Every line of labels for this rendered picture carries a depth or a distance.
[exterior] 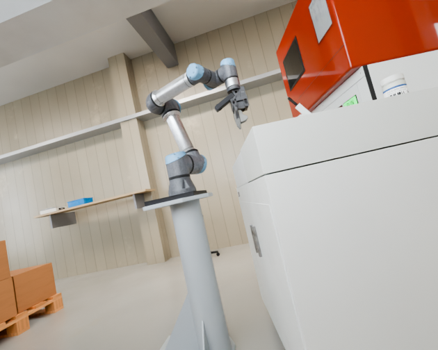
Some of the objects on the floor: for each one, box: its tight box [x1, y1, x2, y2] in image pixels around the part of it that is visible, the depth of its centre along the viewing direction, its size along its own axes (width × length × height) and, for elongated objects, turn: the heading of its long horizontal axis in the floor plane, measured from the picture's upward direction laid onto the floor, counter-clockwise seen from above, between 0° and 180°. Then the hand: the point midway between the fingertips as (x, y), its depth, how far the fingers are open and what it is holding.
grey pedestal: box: [143, 192, 236, 350], centre depth 130 cm, size 51×44×82 cm
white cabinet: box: [236, 133, 438, 350], centre depth 116 cm, size 64×96×82 cm, turn 113°
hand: (238, 127), depth 123 cm, fingers closed
